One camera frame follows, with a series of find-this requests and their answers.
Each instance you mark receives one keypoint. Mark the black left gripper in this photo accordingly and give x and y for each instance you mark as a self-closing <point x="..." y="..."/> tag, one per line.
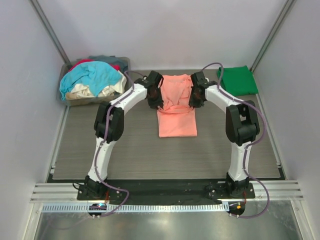
<point x="159" y="102"/>

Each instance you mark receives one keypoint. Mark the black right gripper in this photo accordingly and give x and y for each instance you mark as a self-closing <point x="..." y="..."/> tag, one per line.
<point x="192" y="102"/>

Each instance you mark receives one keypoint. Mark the salmon pink t-shirt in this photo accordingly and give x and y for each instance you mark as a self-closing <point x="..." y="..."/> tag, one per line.
<point x="176" y="118"/>

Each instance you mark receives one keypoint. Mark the clear plastic bin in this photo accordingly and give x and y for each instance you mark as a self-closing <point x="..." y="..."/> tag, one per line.
<point x="65" y="69"/>

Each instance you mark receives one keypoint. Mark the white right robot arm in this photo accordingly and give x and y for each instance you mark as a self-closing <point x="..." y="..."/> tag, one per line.
<point x="241" y="128"/>

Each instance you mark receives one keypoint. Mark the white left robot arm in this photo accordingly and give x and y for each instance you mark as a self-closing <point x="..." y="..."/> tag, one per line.
<point x="109" y="127"/>

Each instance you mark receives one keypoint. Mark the cream white t-shirt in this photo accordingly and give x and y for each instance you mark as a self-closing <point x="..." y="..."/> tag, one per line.
<point x="109" y="90"/>

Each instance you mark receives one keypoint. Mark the folded green t-shirt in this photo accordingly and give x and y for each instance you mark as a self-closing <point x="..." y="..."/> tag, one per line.
<point x="238" y="81"/>

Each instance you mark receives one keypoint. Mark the dark teal t-shirt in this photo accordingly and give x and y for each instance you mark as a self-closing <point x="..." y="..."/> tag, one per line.
<point x="122" y="62"/>

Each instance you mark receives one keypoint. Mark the red t-shirt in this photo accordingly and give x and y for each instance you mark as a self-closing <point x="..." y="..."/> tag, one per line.
<point x="115" y="66"/>

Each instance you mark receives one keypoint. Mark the turquoise t-shirt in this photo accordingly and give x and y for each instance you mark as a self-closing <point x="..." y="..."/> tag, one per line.
<point x="96" y="75"/>

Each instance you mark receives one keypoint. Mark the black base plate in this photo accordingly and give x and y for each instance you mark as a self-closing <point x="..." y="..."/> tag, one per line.
<point x="169" y="192"/>

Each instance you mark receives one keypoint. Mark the white slotted cable duct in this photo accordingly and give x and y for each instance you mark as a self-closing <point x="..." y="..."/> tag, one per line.
<point x="106" y="208"/>

